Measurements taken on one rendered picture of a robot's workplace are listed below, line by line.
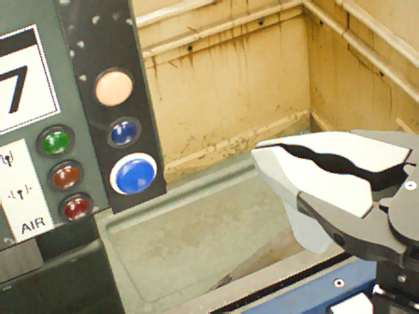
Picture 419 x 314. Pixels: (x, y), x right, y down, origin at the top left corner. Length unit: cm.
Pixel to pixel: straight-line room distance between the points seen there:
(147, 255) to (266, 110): 47
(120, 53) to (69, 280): 110
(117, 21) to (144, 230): 150
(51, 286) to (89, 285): 8
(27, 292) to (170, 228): 52
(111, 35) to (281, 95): 155
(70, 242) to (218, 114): 60
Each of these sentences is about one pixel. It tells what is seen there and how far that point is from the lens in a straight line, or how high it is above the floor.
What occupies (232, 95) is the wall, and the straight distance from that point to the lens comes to 200.
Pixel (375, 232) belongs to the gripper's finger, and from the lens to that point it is 43.
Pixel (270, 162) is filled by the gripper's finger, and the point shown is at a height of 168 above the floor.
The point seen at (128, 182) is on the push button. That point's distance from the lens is 60.
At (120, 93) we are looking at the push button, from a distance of 56.
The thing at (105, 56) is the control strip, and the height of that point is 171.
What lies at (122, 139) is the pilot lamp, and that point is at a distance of 58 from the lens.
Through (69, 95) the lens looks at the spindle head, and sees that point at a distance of 56.
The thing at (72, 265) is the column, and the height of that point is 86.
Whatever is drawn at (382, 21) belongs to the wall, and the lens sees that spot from 167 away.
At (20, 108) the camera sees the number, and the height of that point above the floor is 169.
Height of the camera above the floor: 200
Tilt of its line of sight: 41 degrees down
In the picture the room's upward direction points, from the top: 9 degrees counter-clockwise
